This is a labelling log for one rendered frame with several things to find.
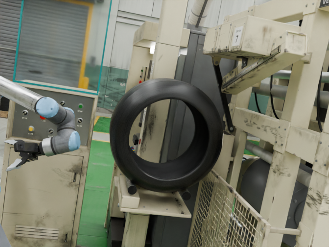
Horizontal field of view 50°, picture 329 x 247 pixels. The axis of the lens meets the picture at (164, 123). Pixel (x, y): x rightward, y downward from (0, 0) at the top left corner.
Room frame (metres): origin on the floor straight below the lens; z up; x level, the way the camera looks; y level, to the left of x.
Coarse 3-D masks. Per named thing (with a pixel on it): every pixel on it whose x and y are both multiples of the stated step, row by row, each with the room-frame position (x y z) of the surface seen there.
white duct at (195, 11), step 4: (196, 0) 2.58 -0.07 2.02; (200, 0) 2.56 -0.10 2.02; (204, 0) 2.55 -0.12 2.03; (208, 0) 2.55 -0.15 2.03; (196, 4) 2.59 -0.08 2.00; (200, 4) 2.57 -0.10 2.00; (208, 4) 2.57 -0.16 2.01; (192, 8) 2.64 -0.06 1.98; (196, 8) 2.60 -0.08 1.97; (200, 8) 2.59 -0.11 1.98; (208, 8) 2.61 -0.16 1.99; (192, 12) 2.64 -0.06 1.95; (196, 12) 2.61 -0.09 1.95; (204, 12) 2.61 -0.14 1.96; (192, 16) 2.65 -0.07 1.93; (196, 16) 2.63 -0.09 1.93; (204, 16) 2.63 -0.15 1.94; (188, 20) 2.71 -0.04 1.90; (192, 20) 2.66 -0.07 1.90; (196, 20) 2.65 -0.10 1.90; (204, 20) 2.67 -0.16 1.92; (200, 24) 2.67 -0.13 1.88
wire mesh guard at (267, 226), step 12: (216, 180) 1.90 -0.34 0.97; (216, 192) 1.87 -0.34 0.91; (204, 204) 2.02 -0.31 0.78; (192, 228) 2.16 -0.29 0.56; (228, 228) 1.63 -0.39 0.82; (240, 228) 1.51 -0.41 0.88; (264, 228) 1.30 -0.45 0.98; (204, 240) 1.91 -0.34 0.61; (216, 240) 1.75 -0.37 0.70; (228, 240) 1.61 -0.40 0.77; (264, 240) 1.29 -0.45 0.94
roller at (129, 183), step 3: (126, 177) 1.85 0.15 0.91; (126, 180) 1.81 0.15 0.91; (129, 180) 1.78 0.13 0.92; (126, 183) 1.79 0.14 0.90; (129, 183) 1.74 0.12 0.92; (132, 183) 1.73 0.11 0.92; (129, 186) 1.70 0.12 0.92; (132, 186) 1.69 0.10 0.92; (135, 186) 1.71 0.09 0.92; (129, 189) 1.69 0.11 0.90; (132, 189) 1.69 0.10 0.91; (135, 189) 1.69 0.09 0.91; (129, 192) 1.69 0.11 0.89; (132, 192) 1.69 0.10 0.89; (135, 192) 1.70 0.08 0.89
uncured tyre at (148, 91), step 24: (144, 96) 1.68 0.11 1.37; (168, 96) 1.69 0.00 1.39; (192, 96) 1.72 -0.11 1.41; (120, 120) 1.67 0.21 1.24; (216, 120) 1.75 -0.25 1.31; (120, 144) 1.66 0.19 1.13; (192, 144) 2.01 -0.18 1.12; (216, 144) 1.75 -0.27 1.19; (120, 168) 1.70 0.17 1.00; (144, 168) 1.96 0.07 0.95; (168, 168) 1.99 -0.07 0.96; (192, 168) 1.95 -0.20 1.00; (168, 192) 1.75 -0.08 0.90
